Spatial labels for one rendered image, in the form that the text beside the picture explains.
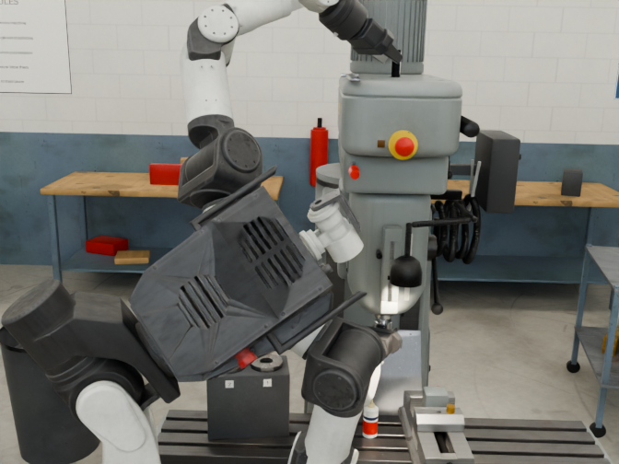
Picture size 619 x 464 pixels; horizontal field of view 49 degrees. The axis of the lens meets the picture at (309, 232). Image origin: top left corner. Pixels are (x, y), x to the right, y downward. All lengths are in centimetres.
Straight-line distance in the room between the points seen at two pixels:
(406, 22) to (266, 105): 413
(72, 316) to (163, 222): 504
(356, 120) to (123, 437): 77
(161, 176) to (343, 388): 446
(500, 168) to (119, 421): 122
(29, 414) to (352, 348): 250
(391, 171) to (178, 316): 67
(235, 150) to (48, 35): 513
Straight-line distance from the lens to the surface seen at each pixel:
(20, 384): 348
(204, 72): 136
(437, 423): 187
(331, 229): 128
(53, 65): 630
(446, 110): 148
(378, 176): 158
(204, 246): 111
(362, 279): 168
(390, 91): 146
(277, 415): 192
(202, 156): 128
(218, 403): 189
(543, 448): 203
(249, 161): 125
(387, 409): 219
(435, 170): 159
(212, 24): 139
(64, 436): 357
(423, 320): 224
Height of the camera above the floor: 196
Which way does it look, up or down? 15 degrees down
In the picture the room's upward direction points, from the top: 1 degrees clockwise
